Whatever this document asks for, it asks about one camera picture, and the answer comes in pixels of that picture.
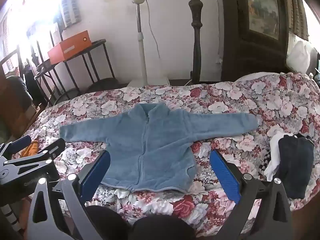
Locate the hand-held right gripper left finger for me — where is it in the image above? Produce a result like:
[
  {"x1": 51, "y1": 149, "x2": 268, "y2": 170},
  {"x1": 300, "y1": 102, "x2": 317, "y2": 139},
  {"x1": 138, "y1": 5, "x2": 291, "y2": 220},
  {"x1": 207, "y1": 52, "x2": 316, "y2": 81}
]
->
[{"x1": 26, "y1": 151, "x2": 111, "y2": 240}]

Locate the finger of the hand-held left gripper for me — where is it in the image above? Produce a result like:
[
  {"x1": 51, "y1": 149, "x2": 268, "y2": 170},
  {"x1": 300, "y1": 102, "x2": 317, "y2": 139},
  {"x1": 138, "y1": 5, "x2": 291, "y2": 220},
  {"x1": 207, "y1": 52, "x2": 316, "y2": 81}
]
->
[
  {"x1": 4, "y1": 138, "x2": 66, "y2": 174},
  {"x1": 0, "y1": 135, "x2": 32, "y2": 159}
]

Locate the framed painting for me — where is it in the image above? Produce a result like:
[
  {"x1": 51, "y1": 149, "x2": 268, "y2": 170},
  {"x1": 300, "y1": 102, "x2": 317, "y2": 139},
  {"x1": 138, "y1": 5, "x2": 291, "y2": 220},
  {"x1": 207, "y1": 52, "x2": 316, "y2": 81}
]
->
[{"x1": 244, "y1": 0, "x2": 280, "y2": 40}]

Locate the white pillow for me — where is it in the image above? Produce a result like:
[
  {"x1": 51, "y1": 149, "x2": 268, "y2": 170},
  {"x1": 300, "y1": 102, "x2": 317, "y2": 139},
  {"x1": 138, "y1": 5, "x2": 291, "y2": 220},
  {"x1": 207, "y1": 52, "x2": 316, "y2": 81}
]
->
[{"x1": 287, "y1": 40, "x2": 312, "y2": 74}]

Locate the white folded cloth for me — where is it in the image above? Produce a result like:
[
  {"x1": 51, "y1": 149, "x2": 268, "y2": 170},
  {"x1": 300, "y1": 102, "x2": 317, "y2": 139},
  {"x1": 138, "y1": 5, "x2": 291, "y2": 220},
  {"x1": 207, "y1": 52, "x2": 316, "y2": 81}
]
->
[{"x1": 264, "y1": 132, "x2": 288, "y2": 180}]

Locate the blue fleece jacket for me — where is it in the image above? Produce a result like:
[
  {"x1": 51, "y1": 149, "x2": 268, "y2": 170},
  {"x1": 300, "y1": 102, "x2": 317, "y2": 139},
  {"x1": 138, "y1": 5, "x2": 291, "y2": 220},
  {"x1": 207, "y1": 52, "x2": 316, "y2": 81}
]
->
[{"x1": 59, "y1": 103, "x2": 259, "y2": 194}]

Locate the orange cloth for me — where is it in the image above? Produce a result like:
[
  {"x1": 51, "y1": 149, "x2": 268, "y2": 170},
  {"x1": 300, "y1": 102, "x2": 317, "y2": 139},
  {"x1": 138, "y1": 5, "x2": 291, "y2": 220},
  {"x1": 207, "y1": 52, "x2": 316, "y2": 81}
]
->
[{"x1": 20, "y1": 140, "x2": 40, "y2": 158}]

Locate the dark navy folded cloth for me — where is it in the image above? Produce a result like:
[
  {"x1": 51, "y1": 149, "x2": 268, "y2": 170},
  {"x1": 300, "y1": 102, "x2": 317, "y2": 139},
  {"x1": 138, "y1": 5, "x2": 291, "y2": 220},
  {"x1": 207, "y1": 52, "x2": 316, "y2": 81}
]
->
[{"x1": 277, "y1": 134, "x2": 315, "y2": 199}]

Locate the window curtain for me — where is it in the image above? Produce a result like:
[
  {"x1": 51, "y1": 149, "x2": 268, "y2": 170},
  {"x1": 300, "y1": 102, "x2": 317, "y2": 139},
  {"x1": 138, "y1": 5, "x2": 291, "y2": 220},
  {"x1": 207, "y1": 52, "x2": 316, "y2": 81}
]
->
[{"x1": 56, "y1": 0, "x2": 82, "y2": 28}]

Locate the black metal side table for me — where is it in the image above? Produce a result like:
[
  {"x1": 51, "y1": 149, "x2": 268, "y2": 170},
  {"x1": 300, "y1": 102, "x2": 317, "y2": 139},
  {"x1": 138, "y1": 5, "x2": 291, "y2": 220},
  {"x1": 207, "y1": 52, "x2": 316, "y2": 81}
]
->
[{"x1": 34, "y1": 39, "x2": 120, "y2": 100}]

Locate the checkered cloth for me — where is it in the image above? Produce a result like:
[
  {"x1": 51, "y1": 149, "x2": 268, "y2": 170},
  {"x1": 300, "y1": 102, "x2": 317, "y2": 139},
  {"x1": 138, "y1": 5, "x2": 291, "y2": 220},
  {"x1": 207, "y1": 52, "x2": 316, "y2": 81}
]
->
[{"x1": 261, "y1": 152, "x2": 272, "y2": 175}]

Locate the floral blanket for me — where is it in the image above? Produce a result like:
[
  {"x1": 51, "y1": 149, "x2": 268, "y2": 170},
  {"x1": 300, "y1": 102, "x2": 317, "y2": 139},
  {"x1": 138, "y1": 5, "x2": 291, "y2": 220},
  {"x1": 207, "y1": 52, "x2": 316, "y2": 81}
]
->
[{"x1": 24, "y1": 72, "x2": 320, "y2": 238}]

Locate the dark wooden post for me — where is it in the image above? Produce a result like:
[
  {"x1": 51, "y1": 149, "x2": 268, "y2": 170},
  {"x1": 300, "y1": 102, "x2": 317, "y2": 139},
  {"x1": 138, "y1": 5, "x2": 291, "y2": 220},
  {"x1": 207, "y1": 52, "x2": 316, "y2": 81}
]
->
[{"x1": 188, "y1": 0, "x2": 203, "y2": 84}]

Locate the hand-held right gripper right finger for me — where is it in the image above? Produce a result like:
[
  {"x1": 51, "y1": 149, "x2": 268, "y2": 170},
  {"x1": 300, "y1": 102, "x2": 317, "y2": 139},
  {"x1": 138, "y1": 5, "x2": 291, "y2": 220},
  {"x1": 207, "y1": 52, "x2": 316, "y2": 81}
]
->
[{"x1": 209, "y1": 150, "x2": 294, "y2": 240}]

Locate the dark wooden headboard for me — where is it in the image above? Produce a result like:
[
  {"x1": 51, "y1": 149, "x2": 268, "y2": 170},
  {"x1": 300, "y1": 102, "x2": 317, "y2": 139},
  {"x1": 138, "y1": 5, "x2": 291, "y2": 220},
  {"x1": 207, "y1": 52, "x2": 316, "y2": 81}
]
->
[{"x1": 220, "y1": 0, "x2": 310, "y2": 83}]

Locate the orange box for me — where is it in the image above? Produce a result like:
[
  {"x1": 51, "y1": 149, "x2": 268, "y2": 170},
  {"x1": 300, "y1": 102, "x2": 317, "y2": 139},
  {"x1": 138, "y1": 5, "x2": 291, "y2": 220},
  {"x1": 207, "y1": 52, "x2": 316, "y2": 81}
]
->
[{"x1": 47, "y1": 30, "x2": 91, "y2": 65}]

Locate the white fan cable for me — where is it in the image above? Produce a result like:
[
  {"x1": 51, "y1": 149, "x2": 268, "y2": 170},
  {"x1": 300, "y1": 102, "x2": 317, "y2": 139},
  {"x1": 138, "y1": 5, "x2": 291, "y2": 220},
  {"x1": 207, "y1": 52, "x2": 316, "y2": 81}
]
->
[{"x1": 145, "y1": 0, "x2": 160, "y2": 58}]

